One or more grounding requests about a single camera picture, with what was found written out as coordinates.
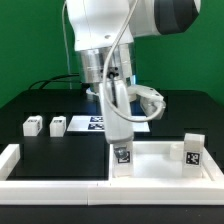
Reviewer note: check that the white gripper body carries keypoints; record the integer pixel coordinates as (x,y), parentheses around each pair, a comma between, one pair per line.
(115,98)

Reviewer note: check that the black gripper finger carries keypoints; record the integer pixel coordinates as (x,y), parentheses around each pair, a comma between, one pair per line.
(121,152)

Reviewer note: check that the white square table top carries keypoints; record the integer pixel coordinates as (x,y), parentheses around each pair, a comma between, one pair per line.
(160,164)

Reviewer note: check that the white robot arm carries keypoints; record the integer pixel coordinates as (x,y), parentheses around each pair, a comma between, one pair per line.
(104,39)

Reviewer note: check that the white U-shaped obstacle fence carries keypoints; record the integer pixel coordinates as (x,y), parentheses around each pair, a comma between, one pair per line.
(94,192)

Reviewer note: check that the white AprilTag base plate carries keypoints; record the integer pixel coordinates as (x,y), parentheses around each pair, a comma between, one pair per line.
(95,124)

